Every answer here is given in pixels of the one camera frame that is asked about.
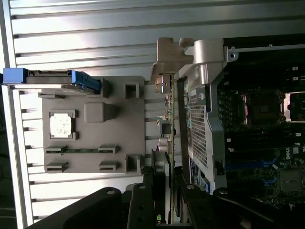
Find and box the silver CPU chip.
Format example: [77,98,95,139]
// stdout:
[49,111,74,138]

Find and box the grey plastic parts rack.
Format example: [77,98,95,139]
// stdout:
[38,75,146,174]

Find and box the green RAM stick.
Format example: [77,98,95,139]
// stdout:
[46,148,120,154]

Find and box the metal socket cover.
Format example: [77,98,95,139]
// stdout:
[285,92,305,123]

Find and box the blue expansion slot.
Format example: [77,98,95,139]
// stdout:
[226,161,275,170]

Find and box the hard disk in blue caddy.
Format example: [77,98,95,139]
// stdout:
[2,67,101,96]

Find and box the open grey PC case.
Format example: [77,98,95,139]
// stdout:
[176,38,305,229]

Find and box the CPU socket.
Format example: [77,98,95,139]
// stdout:
[238,90,286,127]

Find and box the green motherboard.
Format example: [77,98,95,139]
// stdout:
[219,83,305,206]

